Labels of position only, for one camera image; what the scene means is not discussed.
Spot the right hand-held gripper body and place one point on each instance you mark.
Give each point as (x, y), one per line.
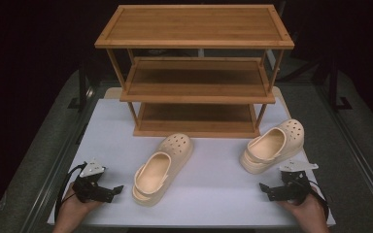
(294, 186)

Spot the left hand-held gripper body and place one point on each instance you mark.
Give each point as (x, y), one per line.
(89, 186)

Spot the cream clog shoe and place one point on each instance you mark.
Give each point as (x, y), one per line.
(162, 168)
(272, 145)

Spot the three-tier wooden shoe rack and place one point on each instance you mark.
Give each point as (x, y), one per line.
(194, 26)

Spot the person's right hand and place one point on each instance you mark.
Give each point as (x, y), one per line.
(304, 212)

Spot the person's left hand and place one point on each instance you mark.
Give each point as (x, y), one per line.
(74, 210)

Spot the black metal stand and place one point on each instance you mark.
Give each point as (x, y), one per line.
(82, 87)
(334, 87)

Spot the metal frame rail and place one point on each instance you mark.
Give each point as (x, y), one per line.
(55, 174)
(356, 155)

